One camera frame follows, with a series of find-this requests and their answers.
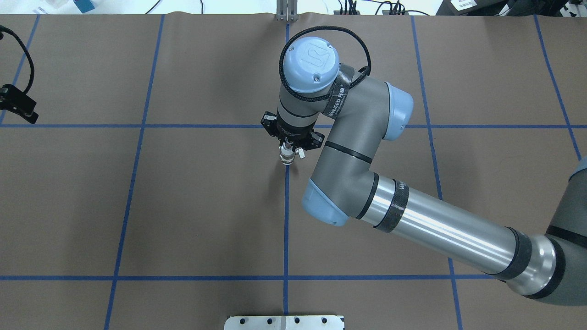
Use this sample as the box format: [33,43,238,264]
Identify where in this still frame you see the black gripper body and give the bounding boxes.
[260,111,325,150]

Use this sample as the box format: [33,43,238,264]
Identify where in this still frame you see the white PPR valve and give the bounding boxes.
[279,142,305,165]

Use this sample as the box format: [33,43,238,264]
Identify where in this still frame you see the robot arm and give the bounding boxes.
[261,35,586,306]

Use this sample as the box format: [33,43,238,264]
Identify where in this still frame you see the blue block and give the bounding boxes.
[73,0,96,13]

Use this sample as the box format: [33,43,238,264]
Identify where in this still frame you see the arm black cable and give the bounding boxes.
[279,26,371,102]
[0,26,35,94]

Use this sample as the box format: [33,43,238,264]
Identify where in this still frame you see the aluminium frame post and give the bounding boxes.
[275,0,299,23]

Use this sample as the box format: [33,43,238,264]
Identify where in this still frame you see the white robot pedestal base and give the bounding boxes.
[224,315,346,330]

